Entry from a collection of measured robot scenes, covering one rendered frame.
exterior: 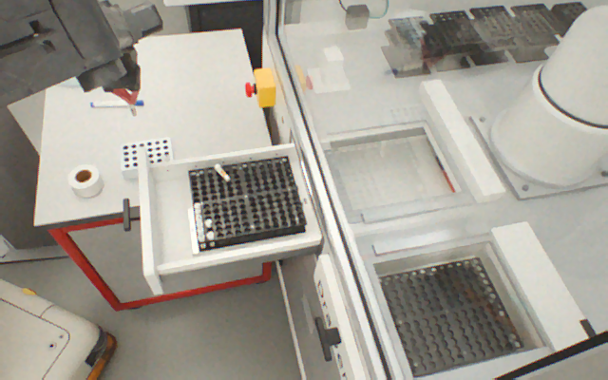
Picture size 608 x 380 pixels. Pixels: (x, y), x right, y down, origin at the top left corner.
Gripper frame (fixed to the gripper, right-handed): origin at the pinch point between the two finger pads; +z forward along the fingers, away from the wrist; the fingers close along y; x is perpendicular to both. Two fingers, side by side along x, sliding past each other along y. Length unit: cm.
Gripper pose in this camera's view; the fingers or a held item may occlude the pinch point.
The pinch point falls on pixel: (131, 99)
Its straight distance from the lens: 104.5
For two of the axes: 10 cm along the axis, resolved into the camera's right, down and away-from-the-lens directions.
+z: -0.5, 5.3, 8.4
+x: -9.8, 1.2, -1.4
